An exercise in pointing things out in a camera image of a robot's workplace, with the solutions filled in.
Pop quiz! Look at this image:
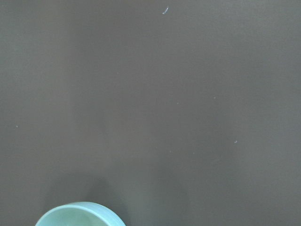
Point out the light green bowl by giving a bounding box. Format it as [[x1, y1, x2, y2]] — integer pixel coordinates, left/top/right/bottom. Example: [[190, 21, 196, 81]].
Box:
[[36, 202, 125, 226]]

